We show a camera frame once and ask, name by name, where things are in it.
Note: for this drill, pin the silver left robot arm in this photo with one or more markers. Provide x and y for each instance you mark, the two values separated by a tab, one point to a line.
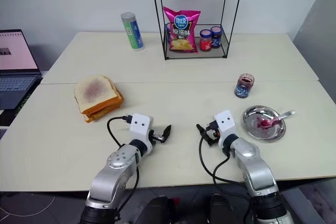
115	171

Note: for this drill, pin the green blue cylindrical can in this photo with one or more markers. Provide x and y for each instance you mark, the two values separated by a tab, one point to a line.
134	33

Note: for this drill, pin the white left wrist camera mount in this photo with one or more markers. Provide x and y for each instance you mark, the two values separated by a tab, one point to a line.
141	125

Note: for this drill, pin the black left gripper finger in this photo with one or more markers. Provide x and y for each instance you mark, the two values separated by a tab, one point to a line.
165	139
168	130

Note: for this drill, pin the open blueberry jam jar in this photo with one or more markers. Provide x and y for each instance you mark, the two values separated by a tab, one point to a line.
243	89

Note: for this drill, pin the black green patterned mat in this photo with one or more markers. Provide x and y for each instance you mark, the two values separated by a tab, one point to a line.
22	104

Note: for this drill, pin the metal spoon with jam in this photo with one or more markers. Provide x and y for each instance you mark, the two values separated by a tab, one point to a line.
265	123

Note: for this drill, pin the blue jam jar with lid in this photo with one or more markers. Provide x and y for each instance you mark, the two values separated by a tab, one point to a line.
216	39

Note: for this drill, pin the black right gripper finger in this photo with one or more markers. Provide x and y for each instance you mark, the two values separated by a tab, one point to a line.
201	129
205	137

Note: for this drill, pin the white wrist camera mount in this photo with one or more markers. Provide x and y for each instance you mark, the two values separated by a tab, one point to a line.
141	125
225	124

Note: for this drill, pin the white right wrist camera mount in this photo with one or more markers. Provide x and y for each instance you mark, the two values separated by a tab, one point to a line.
225	124

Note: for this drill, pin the round metal plate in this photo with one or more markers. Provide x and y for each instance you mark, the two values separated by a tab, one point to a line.
254	132

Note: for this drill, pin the pink potato chips bag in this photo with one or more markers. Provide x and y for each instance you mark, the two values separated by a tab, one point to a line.
181	32

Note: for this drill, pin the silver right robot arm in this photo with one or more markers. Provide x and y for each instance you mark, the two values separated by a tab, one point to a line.
257	166

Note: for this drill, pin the grey laptop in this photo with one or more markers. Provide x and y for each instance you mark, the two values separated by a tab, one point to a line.
15	82

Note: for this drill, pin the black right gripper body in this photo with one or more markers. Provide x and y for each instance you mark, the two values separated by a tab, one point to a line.
212	136

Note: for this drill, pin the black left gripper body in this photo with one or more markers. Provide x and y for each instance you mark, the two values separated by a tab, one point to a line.
156	137

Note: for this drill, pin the red jam jar with lid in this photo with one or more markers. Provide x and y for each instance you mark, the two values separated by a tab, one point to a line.
205	41

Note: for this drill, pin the dark rounded shape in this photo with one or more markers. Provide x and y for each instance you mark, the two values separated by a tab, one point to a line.
220	211

